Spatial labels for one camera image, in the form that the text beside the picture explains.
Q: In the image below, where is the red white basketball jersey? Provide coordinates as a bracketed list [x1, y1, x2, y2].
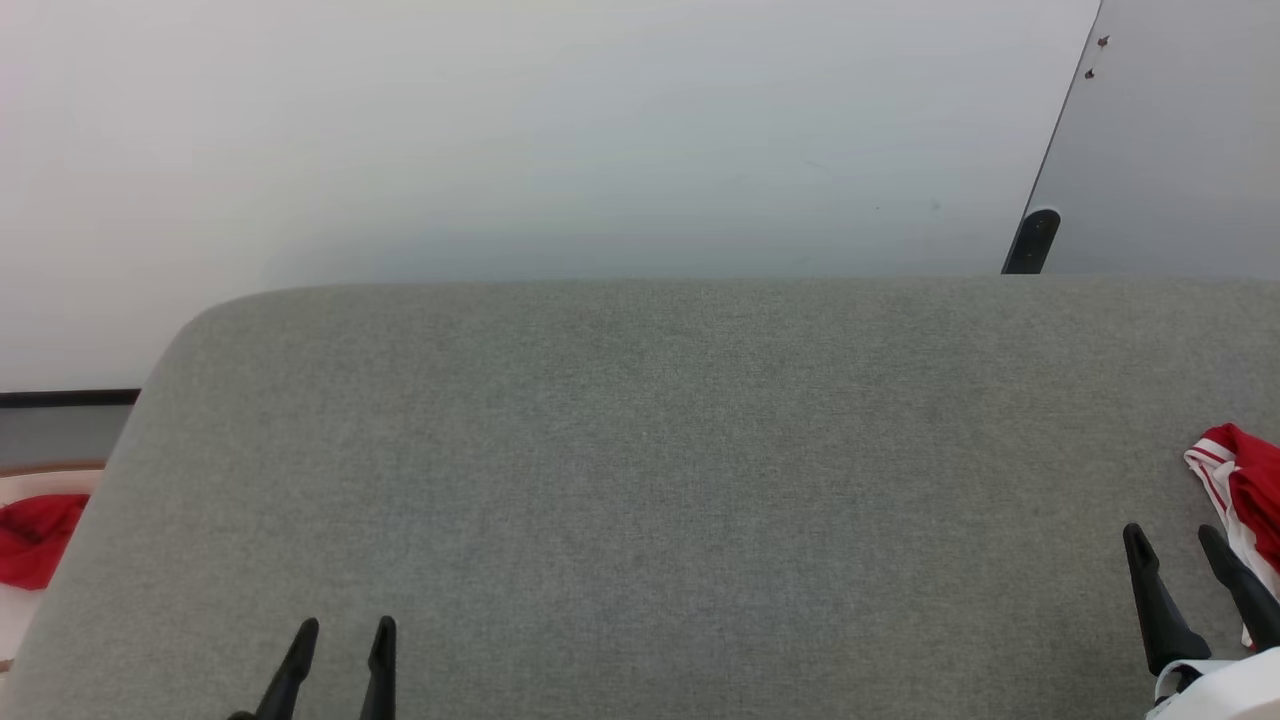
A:
[1183, 422, 1280, 651]

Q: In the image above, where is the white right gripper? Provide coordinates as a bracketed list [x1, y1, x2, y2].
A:
[1121, 522, 1280, 720]

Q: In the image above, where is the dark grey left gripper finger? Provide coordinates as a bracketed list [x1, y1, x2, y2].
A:
[254, 616, 321, 720]
[359, 615, 399, 720]

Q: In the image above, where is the grey fabric sofa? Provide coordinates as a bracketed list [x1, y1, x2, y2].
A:
[0, 276, 1280, 720]

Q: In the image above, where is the white laundry basket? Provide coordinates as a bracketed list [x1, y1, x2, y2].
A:
[0, 462, 107, 669]

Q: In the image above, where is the grey partition panel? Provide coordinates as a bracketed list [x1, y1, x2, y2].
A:
[1001, 0, 1280, 278]

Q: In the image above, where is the black panel leg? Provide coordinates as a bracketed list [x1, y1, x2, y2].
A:
[1001, 207, 1062, 275]

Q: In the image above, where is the red cloth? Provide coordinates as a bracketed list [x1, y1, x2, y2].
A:
[0, 492, 92, 592]

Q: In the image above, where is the black baseboard strip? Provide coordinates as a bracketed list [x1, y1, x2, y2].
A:
[0, 389, 142, 408]

